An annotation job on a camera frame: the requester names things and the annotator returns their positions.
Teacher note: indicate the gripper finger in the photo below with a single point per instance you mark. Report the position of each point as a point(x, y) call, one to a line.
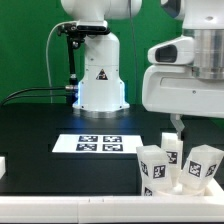
point(178, 124)

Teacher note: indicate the white paper marker sheet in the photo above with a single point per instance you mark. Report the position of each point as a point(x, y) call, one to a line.
point(91, 143)

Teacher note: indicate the white front rail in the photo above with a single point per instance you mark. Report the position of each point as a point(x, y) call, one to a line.
point(82, 210)

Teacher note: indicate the black camera on stand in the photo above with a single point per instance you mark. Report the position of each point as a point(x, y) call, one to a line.
point(75, 37)

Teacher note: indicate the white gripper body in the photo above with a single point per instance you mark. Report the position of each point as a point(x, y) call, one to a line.
point(173, 90)

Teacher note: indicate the white block left edge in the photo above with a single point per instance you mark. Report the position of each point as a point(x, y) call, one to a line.
point(2, 166)

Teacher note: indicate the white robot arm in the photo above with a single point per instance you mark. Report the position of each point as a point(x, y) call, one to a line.
point(200, 47)

